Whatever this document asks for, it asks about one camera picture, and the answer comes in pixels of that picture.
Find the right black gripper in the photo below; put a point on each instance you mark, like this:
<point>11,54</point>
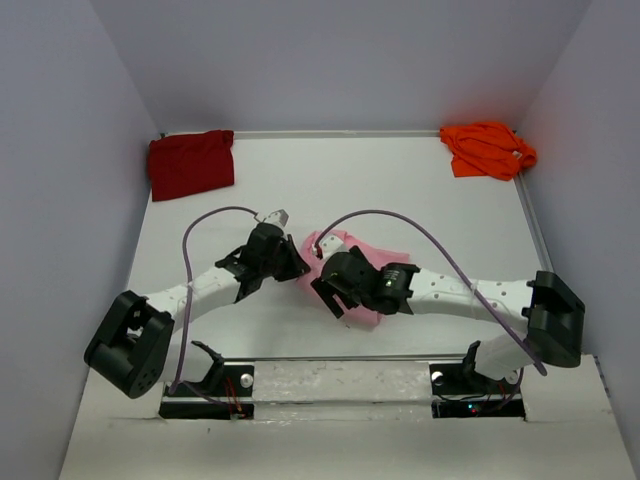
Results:
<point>327,291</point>

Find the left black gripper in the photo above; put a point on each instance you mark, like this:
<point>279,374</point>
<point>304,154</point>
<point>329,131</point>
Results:
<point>295,266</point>

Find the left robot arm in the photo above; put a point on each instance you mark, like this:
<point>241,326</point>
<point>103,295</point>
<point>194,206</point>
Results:
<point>131,346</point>

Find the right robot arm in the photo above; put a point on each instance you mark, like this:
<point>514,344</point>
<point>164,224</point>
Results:
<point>542,318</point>

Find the dark red folded t shirt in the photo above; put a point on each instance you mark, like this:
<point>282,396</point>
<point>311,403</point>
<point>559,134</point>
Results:
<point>189,164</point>

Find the orange t shirt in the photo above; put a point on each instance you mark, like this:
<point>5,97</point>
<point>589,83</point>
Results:
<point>487,149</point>

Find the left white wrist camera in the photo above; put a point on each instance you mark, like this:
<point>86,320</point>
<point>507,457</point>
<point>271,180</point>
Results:
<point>278,217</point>

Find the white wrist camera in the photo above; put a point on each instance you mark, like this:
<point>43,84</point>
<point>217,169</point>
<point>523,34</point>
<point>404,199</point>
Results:
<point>278,217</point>
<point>328,246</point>

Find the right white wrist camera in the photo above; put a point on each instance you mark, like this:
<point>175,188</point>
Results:
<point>328,246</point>

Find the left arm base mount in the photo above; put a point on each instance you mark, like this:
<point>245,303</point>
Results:
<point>225,393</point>

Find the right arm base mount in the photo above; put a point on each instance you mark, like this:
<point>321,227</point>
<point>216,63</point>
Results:
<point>460,392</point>

